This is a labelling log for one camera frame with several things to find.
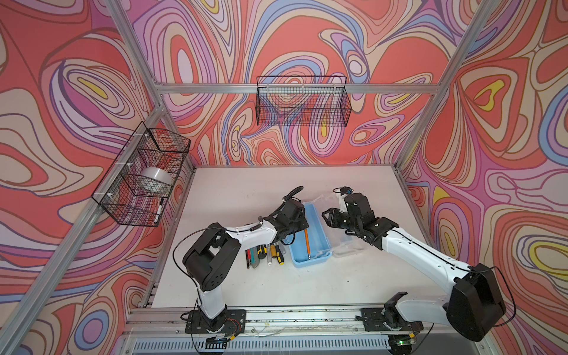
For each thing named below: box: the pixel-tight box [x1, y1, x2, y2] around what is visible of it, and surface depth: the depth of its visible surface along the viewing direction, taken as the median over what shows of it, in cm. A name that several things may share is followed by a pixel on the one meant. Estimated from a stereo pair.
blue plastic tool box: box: [288, 201, 333, 268], surface depth 88 cm
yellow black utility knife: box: [256, 244, 268, 260], surface depth 90 cm
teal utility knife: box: [249, 247, 261, 269], surface depth 88 cm
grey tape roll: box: [140, 167, 173, 194], surface depth 74 cm
